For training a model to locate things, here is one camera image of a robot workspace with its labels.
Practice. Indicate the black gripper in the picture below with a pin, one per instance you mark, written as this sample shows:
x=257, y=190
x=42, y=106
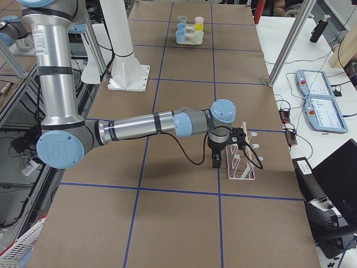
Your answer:
x=215, y=147

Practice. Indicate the pink plastic cup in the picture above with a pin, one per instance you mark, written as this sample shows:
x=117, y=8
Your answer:
x=199, y=20

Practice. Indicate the grey plastic cup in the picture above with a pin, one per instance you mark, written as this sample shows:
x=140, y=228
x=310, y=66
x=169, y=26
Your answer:
x=181, y=19

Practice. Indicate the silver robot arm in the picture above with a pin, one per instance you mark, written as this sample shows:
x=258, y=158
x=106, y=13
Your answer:
x=66, y=136

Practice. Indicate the pale green cup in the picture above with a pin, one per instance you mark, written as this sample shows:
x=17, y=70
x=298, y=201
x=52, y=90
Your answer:
x=198, y=37

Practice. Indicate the light blue cup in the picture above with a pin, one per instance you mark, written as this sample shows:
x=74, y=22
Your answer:
x=181, y=27
x=180, y=36

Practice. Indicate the yellow plastic cup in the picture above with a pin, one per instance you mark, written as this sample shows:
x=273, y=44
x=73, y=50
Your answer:
x=199, y=27

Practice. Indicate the lower teach pendant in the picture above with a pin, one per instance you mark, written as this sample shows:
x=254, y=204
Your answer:
x=323, y=115

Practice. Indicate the teach pendant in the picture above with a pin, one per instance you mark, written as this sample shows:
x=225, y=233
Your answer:
x=311, y=82
x=323, y=115

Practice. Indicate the black laptop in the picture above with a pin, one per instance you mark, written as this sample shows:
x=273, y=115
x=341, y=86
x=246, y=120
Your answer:
x=336, y=175

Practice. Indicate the upper teach pendant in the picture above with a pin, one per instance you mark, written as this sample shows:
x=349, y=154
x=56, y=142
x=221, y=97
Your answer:
x=311, y=82

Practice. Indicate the cream plastic tray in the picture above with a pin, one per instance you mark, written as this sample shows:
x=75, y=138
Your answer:
x=189, y=35

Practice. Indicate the red cylinder tube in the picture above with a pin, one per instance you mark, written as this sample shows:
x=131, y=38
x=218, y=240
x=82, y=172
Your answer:
x=259, y=10

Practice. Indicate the black bottle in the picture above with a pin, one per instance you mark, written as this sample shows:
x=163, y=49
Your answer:
x=319, y=29

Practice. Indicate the white wire cup rack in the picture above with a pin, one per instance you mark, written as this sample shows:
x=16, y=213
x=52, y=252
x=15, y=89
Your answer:
x=238, y=166

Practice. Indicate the white pedestal column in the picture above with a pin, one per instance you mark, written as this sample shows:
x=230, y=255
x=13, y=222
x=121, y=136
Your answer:
x=127, y=72

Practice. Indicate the aluminium frame post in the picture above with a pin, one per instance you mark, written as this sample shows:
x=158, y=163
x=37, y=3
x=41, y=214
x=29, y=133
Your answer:
x=292, y=36

